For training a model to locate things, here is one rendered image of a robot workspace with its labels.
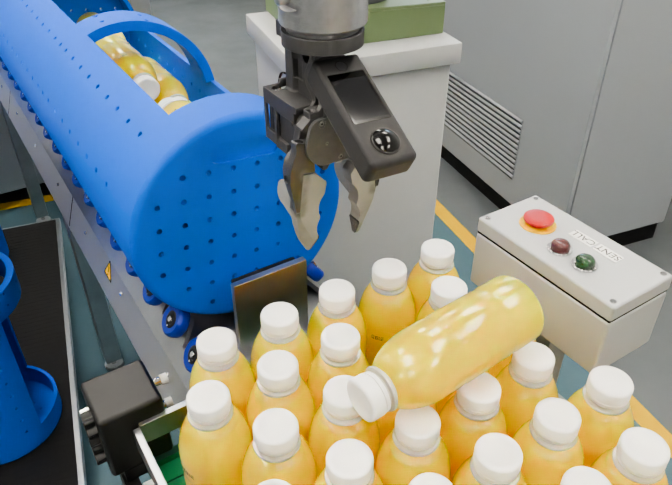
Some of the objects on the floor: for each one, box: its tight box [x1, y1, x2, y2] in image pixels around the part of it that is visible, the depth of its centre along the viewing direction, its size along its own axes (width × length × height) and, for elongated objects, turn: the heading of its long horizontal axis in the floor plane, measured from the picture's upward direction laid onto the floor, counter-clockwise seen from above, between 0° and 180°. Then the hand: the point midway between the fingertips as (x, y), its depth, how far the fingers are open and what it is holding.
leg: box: [0, 101, 51, 222], centre depth 258 cm, size 6×6×63 cm
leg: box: [62, 215, 124, 371], centre depth 191 cm, size 6×6×63 cm
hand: (336, 233), depth 65 cm, fingers open, 5 cm apart
